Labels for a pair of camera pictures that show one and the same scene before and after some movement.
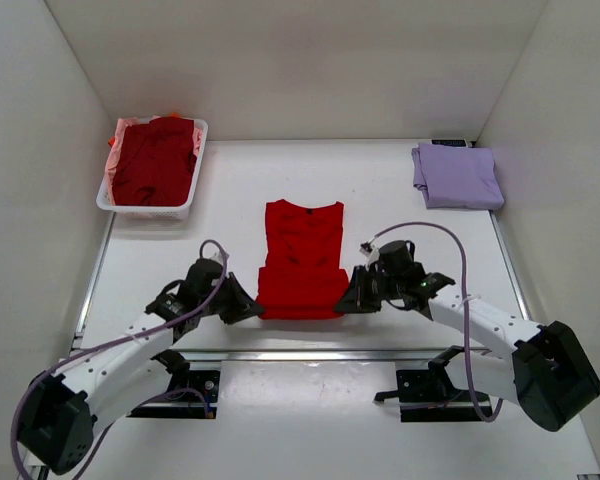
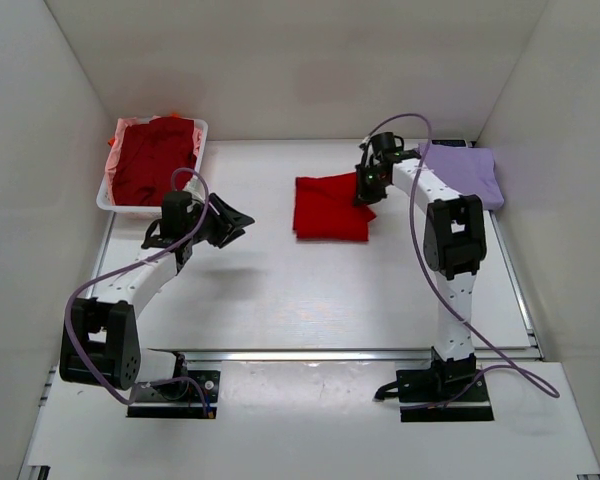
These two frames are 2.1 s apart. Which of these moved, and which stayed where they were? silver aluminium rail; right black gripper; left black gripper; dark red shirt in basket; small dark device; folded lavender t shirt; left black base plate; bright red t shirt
Moved: left black gripper; right black gripper; bright red t shirt
Stayed: silver aluminium rail; small dark device; left black base plate; folded lavender t shirt; dark red shirt in basket
